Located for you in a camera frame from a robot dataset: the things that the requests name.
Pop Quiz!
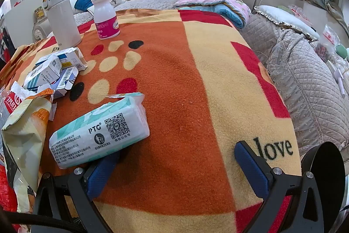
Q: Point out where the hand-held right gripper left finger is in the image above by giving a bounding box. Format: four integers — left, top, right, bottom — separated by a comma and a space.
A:
31, 152, 121, 233

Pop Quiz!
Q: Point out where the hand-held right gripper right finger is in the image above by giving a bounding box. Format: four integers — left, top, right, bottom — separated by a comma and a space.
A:
234, 141, 325, 233

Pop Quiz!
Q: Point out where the yellow striped medicine box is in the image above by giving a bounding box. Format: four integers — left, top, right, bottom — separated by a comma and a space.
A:
58, 47, 88, 70

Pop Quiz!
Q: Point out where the white barcode medicine box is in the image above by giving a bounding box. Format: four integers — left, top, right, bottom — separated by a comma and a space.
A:
52, 66, 80, 99

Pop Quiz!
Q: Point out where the blue striped medicine box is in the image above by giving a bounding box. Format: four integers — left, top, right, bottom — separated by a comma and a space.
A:
23, 55, 64, 92

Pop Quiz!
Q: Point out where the clear bag of red items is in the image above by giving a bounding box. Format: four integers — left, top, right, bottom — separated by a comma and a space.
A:
316, 24, 342, 59

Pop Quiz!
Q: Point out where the crumpled yellow snack bag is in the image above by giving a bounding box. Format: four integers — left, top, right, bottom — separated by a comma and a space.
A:
1, 88, 54, 213

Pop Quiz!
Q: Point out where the white green tissue pack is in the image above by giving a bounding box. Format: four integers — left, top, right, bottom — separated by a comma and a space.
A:
48, 92, 150, 169

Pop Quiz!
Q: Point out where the folded pink blue quilt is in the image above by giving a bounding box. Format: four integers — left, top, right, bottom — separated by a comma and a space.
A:
174, 0, 252, 29

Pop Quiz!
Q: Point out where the white thermos bottle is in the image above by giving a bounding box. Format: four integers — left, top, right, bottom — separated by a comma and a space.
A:
43, 0, 82, 48

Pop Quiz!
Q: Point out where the white ruffled pillow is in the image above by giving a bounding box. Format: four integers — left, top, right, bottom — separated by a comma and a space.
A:
253, 5, 320, 41

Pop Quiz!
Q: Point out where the beige quilted bedspread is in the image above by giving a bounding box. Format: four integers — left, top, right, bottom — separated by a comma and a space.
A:
239, 13, 349, 154

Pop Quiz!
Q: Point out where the lilac lint brush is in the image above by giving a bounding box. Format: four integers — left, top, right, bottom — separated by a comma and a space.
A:
327, 60, 347, 99

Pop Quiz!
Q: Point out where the red plastic bag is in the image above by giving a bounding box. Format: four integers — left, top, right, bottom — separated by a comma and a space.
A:
0, 159, 20, 226

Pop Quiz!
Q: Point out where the red white packet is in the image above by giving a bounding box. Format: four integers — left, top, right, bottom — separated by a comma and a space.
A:
0, 81, 31, 117

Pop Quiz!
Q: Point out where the white pill bottle pink label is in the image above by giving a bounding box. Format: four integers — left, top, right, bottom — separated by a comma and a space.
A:
90, 0, 121, 41

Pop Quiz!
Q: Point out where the cream carved furniture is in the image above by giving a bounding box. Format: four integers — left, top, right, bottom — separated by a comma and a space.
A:
0, 0, 68, 46

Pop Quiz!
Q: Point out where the orange red yellow printed blanket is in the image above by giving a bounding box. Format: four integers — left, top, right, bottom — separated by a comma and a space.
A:
0, 8, 303, 233

